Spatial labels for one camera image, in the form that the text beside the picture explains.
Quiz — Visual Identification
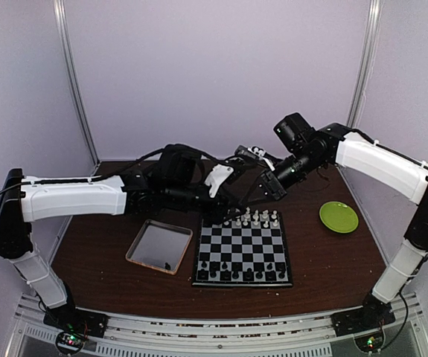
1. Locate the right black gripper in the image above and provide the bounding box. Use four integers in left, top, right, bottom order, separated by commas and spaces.
243, 147, 325, 206

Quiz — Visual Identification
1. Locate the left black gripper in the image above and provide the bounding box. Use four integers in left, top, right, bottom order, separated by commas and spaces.
165, 181, 247, 226

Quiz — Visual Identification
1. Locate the black and grey chessboard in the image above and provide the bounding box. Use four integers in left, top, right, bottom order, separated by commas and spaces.
192, 211, 293, 288

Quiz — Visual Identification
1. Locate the wooden tray with mirror base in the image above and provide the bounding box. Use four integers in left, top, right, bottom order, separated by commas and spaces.
125, 219, 194, 275

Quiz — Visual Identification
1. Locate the black king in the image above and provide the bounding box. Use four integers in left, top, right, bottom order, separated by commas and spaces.
243, 268, 254, 281

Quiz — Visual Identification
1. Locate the black rook corner piece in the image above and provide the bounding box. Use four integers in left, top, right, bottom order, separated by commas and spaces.
197, 270, 206, 280

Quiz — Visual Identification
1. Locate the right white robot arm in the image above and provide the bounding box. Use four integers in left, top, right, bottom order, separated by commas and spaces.
235, 116, 428, 329

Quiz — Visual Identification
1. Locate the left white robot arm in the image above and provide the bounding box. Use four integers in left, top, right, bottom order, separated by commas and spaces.
0, 165, 246, 330

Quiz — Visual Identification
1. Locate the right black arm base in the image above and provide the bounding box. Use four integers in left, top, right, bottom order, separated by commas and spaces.
330, 308, 396, 353

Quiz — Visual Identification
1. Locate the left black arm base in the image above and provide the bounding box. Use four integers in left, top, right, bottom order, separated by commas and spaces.
43, 309, 109, 356

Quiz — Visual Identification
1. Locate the white knight right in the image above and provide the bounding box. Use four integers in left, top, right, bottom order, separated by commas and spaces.
261, 210, 269, 220

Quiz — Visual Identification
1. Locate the white king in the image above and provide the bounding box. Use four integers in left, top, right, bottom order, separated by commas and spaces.
244, 207, 251, 220

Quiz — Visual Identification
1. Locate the green plate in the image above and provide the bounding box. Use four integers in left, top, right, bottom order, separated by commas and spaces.
319, 202, 359, 234

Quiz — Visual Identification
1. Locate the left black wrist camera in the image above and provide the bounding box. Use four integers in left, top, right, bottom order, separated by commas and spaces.
155, 144, 205, 184

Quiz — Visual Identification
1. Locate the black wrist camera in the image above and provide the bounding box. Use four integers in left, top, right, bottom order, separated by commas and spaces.
273, 112, 315, 153
155, 144, 205, 184

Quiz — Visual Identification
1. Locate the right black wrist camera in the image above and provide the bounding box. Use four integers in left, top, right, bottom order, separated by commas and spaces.
273, 112, 315, 153

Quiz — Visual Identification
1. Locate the right aluminium frame post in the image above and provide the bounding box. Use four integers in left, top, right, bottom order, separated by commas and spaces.
345, 0, 383, 128

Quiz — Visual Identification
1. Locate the aluminium frame post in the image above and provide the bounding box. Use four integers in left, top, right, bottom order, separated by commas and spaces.
345, 0, 383, 128
54, 0, 100, 166

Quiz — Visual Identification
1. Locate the aluminium front rail frame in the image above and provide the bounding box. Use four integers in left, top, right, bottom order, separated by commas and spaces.
4, 292, 428, 357

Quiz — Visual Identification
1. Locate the left aluminium frame post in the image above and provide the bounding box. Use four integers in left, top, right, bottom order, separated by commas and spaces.
54, 0, 100, 166

